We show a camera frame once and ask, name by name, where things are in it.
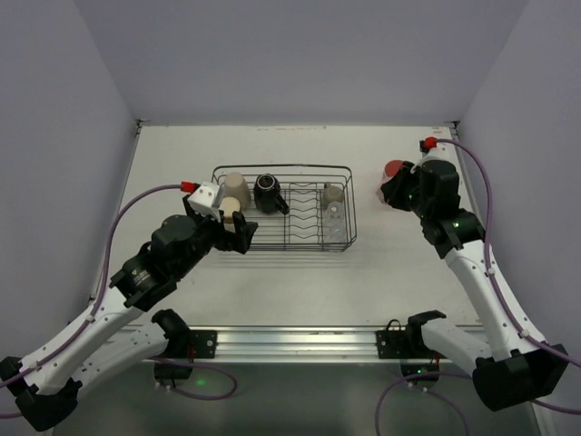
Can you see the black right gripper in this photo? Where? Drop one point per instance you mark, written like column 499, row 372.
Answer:
column 398, row 190

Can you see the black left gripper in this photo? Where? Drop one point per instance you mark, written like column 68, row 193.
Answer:
column 222, row 235

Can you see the cream cup brown band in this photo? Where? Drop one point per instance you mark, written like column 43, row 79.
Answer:
column 229, row 205

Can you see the salmon pink plastic cup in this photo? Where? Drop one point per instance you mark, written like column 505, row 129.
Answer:
column 390, row 169

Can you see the black mug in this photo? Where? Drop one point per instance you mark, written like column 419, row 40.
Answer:
column 267, row 195

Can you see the beige tall cup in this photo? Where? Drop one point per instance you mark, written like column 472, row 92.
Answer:
column 235, row 186

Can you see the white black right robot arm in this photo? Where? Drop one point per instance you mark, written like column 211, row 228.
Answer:
column 514, row 364

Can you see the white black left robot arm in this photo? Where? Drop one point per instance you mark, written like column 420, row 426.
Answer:
column 47, row 383

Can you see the clear glass lower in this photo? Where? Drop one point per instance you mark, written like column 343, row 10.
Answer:
column 334, row 234

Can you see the grey beige small mug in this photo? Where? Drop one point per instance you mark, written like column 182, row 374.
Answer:
column 331, row 193

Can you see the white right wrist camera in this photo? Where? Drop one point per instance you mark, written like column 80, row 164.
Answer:
column 433, row 148

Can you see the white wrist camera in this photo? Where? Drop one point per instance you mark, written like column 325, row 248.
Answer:
column 206, row 199
column 433, row 148

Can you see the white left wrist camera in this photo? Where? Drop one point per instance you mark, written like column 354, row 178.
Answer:
column 206, row 199

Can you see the grey wire dish rack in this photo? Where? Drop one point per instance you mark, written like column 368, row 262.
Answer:
column 301, row 187

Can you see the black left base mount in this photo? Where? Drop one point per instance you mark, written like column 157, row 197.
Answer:
column 190, row 346

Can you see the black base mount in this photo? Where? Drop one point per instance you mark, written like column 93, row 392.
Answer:
column 190, row 346
column 396, row 343

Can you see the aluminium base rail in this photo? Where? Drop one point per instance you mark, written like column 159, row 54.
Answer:
column 303, row 344

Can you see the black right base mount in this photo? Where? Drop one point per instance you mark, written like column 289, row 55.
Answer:
column 396, row 343

